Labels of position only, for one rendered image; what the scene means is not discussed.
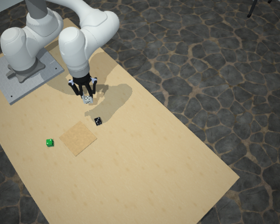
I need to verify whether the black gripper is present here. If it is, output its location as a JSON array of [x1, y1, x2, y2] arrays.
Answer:
[[68, 73, 97, 104]]

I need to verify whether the tan square mat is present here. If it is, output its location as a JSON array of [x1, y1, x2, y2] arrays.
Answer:
[[59, 121, 97, 156]]

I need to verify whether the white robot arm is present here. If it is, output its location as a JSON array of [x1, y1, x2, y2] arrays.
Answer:
[[0, 0, 119, 83]]

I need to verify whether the black die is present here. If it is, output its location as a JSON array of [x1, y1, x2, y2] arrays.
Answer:
[[94, 117, 102, 126]]

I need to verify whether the white die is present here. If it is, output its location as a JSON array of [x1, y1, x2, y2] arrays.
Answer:
[[85, 96, 91, 104]]

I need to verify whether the green die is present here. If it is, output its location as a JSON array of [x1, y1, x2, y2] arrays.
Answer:
[[46, 139, 54, 147]]

